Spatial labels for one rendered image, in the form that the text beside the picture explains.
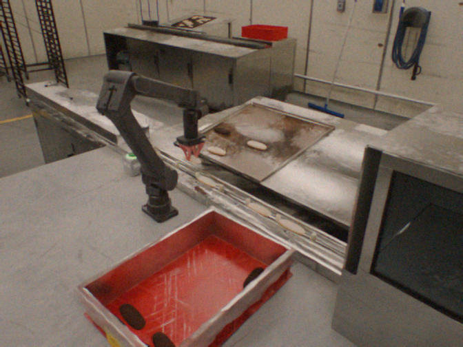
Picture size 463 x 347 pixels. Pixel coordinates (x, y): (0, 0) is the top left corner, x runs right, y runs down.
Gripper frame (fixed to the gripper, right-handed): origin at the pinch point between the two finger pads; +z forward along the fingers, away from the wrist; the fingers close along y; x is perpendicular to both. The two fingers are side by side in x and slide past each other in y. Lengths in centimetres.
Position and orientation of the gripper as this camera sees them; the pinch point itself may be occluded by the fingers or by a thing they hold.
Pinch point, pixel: (191, 157)
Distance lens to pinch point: 149.7
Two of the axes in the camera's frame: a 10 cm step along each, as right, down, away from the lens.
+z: -0.1, 8.9, 4.6
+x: -7.0, -3.4, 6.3
